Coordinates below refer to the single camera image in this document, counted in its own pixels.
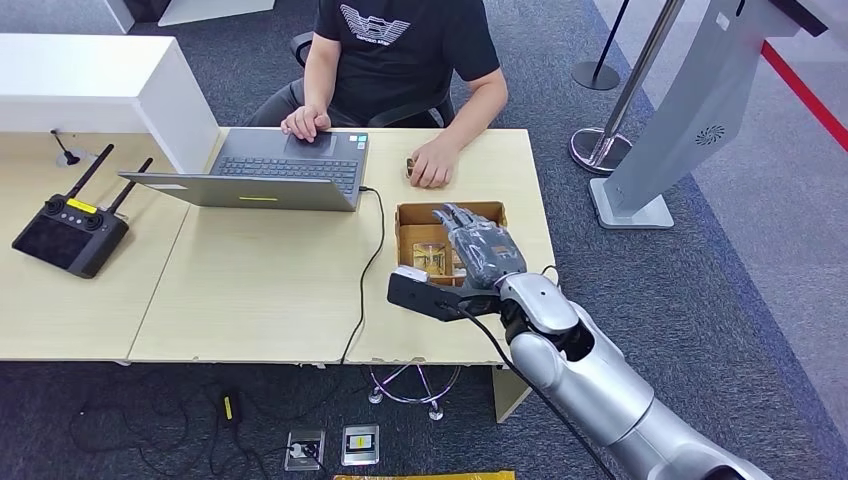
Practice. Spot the closed floor socket yellow label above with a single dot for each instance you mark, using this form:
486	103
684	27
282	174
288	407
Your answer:
360	444

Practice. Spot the grey laptop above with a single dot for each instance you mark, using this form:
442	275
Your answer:
265	193

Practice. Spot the yellow floor strip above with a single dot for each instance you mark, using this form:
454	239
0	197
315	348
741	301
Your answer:
424	476

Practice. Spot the room key card upright print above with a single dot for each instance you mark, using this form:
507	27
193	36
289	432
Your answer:
428	258

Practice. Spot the white counter partition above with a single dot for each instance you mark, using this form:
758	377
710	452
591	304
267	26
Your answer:
99	79

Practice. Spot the silver stanchion post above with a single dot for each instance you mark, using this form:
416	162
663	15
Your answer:
599	149

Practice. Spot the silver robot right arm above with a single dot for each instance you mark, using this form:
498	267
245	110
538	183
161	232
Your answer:
583	378

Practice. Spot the person's left forearm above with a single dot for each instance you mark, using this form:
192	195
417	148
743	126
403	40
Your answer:
474	116

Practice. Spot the person's right forearm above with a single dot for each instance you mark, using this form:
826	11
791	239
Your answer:
319	79

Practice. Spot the person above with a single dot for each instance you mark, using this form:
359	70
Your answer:
397	66

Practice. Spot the chrome stool base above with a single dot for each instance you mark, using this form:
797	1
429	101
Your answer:
434	411

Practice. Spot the cardboard divided box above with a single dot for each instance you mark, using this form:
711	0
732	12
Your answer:
414	232

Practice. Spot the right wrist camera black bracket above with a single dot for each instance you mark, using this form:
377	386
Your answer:
424	298

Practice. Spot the black stanchion post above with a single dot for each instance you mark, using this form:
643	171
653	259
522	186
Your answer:
594	76

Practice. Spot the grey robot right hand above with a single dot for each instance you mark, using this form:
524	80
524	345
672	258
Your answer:
487	255

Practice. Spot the red barrier belt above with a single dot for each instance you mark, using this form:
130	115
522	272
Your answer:
802	96

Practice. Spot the grey kiosk stand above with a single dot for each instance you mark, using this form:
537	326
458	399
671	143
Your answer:
696	112

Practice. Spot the black remote controller with antennas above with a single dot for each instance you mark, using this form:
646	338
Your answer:
67	241

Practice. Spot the person's left hand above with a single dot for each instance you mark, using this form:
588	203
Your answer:
434	166

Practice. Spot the person's right hand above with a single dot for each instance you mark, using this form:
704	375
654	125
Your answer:
305	122

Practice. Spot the white furniture panel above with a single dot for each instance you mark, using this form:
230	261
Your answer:
212	10

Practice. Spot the beige desk leg panel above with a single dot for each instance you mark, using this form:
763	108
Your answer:
507	397

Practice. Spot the open floor socket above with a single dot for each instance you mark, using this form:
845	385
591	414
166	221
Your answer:
305	451

